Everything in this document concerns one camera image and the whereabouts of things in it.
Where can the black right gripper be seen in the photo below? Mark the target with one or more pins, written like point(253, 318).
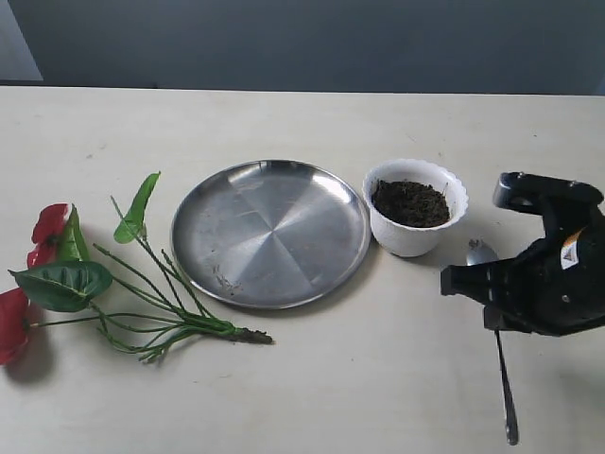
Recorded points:
point(552, 289)

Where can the small steel spoon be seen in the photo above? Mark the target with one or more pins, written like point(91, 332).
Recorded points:
point(479, 252)

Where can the artificial red anthurium flowers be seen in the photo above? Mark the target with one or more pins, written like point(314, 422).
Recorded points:
point(61, 277)

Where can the white bowl with soil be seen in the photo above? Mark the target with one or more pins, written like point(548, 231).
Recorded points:
point(407, 241)

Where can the dark soil in pot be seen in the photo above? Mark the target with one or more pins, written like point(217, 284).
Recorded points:
point(411, 204)

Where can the round steel plate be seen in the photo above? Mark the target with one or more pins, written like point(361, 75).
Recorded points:
point(270, 234)

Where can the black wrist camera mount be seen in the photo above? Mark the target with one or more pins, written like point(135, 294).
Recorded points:
point(565, 206)

